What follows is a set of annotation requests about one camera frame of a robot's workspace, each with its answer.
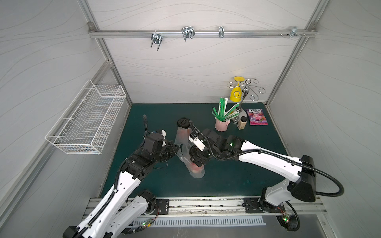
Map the clear plastic carrier bag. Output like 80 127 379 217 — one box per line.
175 137 193 171

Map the red paper cup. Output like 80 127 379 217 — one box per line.
189 162 205 179
177 118 191 141

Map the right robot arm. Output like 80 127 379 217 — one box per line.
189 129 344 206

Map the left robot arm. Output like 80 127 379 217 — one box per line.
63 130 179 238

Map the pink straw holder cup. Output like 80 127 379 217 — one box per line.
215 119 231 132

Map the green straws bundle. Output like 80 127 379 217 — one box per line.
212 98 239 122

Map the small brown bottle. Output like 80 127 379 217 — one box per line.
237 116 248 130

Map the metal spiral cup stand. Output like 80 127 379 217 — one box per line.
231 78 266 124

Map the pink snack packet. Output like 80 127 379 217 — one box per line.
247 109 268 126

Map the yellow hanging cup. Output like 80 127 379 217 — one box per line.
228 76 245 103

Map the metal u-bolt hook left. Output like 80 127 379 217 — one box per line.
150 33 163 51

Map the metal u-bolt hook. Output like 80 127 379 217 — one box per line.
150 33 163 51
181 26 195 42

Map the small metal clip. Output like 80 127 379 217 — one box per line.
219 26 225 39

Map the metal u-bolt hook middle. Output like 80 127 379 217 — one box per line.
181 26 195 42

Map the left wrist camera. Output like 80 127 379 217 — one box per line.
156 130 167 147

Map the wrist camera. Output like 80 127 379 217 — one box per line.
189 135 206 151
156 130 167 147

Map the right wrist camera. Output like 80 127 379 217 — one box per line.
189 135 206 151

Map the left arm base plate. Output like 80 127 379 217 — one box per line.
144 199 170 215

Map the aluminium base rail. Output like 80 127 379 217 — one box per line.
158 196 327 217

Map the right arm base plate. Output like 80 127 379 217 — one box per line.
242 197 285 214

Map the white wire basket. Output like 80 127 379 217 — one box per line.
45 79 126 155

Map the white slotted cable duct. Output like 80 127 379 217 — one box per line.
151 216 266 228

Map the horizontal aluminium rail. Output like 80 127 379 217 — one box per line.
89 28 318 39

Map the metal bracket hook right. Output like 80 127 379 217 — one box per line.
280 27 306 39

